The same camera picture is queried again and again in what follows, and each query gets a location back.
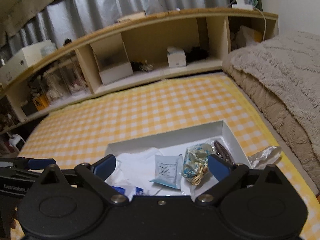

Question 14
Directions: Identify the dark furry item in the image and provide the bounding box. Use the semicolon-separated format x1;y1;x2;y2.
185;46;210;63

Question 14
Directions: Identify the clear storage container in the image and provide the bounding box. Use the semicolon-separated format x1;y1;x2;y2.
45;57;88;103

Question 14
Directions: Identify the white storage box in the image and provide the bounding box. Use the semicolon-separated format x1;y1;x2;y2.
0;40;57;84

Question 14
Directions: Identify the blue floral drawstring pouch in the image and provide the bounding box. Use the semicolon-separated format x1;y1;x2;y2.
183;144;215;187

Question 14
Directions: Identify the yellow printed box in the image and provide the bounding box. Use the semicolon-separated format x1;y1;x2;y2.
31;94;50;112

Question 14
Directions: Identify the small wooden block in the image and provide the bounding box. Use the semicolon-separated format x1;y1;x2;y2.
116;11;147;23

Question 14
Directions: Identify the white charger cable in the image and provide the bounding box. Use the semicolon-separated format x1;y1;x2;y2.
254;6;267;42

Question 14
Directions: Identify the white charger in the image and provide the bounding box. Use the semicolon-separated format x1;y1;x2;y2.
231;0;254;10

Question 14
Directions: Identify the white tissue box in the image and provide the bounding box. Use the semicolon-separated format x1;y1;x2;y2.
166;46;187;68

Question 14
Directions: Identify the yellow checked bed sheet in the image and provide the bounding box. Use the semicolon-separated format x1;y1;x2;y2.
15;74;320;240

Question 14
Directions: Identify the grey curtain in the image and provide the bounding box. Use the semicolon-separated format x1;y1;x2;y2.
0;0;230;48

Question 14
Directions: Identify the white printed packet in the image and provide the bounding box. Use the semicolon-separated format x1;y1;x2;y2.
149;154;184;189

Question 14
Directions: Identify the blue and white packet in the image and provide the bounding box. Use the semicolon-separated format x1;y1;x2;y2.
111;185;145;197

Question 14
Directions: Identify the white cardboard box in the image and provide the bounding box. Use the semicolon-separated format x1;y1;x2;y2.
104;120;253;198

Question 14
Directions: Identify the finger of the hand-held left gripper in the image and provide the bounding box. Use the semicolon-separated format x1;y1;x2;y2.
0;157;56;170

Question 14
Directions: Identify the beige fluffy blanket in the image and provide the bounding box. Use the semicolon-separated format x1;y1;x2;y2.
221;31;320;193

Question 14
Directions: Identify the white crumpled plastic bag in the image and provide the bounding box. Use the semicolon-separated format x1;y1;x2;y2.
247;145;283;169

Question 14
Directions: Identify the white device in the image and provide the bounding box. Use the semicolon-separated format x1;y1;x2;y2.
6;134;27;153

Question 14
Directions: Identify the clear bag with dark item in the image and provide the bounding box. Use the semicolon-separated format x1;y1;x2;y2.
212;140;237;167

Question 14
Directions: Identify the wooden headboard shelf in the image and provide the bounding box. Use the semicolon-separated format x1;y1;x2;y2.
0;9;279;128

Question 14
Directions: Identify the tangled rope bundle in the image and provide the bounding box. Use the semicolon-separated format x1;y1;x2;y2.
130;59;155;73

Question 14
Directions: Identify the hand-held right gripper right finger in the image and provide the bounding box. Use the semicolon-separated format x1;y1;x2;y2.
195;154;288;204

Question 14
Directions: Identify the white open box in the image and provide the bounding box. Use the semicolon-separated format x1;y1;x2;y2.
89;40;134;85

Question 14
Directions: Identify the light grey cloth pouch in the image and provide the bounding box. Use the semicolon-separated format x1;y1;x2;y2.
105;147;165;198

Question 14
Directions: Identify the white crumpled cloth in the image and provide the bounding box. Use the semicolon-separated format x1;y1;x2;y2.
231;25;257;50

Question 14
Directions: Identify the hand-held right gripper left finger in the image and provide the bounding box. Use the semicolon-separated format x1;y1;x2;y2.
37;154;129;204

